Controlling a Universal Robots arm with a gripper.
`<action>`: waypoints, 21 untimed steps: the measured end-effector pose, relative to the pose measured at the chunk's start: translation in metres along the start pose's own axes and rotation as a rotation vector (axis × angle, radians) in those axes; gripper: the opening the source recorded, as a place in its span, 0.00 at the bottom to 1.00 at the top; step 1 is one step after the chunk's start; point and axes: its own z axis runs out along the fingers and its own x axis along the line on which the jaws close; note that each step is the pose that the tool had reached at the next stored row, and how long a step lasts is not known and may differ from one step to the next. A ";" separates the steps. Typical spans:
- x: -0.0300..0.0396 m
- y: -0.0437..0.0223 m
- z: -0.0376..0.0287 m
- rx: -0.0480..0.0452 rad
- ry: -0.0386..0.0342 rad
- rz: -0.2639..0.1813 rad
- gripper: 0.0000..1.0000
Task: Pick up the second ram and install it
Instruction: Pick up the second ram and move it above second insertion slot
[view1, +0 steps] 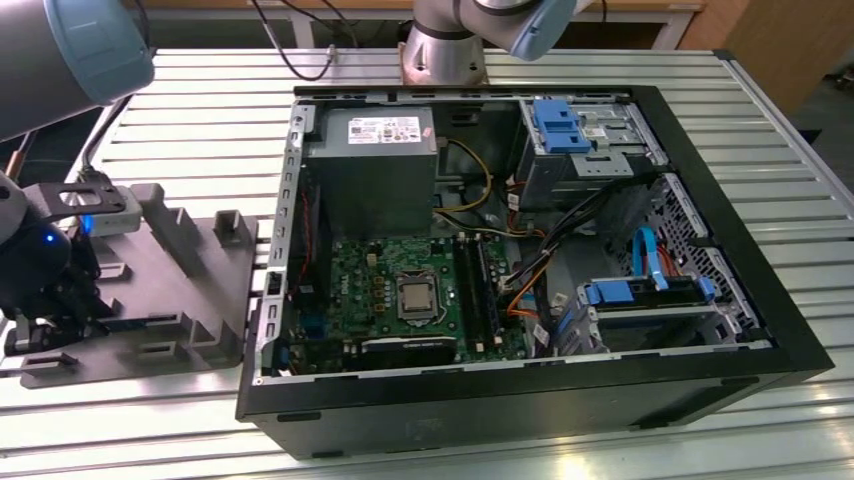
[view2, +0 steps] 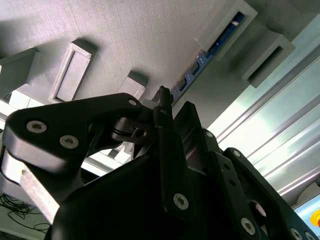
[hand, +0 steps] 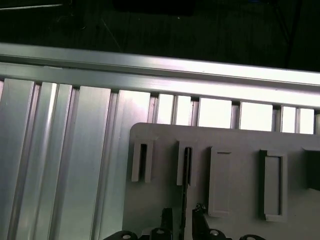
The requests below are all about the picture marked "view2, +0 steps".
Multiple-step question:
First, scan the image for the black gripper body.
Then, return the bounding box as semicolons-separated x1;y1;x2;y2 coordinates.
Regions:
51;153;241;240

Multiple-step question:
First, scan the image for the blue RAM stick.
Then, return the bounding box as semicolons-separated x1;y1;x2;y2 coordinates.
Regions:
170;11;247;107

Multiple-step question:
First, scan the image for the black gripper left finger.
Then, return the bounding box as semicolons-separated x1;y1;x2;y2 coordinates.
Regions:
0;85;197;225

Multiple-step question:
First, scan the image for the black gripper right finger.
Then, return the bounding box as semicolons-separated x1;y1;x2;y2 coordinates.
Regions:
174;101;320;240

